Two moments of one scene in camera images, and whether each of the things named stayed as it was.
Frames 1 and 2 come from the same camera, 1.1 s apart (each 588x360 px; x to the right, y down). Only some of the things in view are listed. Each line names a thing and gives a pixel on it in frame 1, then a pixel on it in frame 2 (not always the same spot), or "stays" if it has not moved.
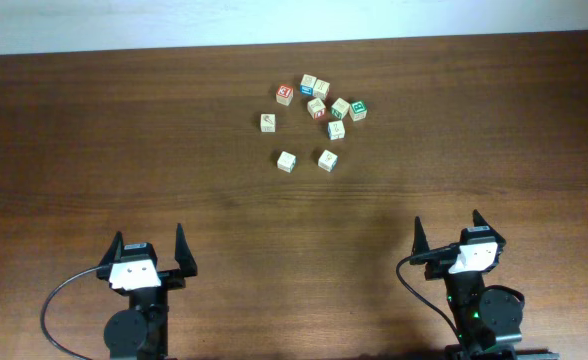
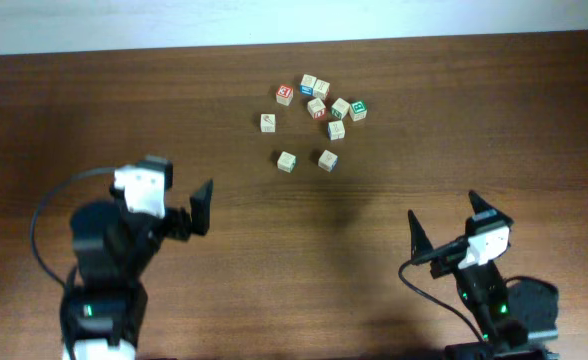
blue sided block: [336, 130] stays
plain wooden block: [286, 161] stays
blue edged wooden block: [327, 160] stays
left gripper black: [184, 259] → [180, 228]
